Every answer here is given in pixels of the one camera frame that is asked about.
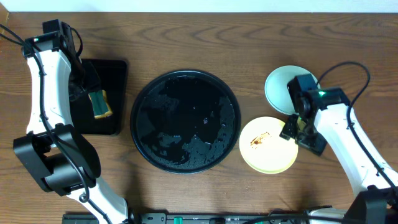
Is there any yellow plate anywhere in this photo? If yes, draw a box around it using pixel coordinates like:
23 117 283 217
239 116 299 174

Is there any green and yellow sponge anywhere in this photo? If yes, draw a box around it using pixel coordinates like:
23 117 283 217
88 90 113 119

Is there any light blue plate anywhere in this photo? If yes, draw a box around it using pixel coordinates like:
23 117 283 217
264 65 318 115

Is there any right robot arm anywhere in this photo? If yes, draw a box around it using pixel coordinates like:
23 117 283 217
280 74 397 223

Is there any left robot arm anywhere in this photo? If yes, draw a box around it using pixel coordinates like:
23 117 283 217
13 19 132 223

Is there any black rectangular tray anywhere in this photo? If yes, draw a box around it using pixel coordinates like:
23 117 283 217
70 59 128 136

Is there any black round tray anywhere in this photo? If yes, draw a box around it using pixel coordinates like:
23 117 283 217
130 70 241 174

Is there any left black cable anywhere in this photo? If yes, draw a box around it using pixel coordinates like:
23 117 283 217
0 23 113 224

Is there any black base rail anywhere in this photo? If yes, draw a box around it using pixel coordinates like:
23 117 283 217
61 207 346 224

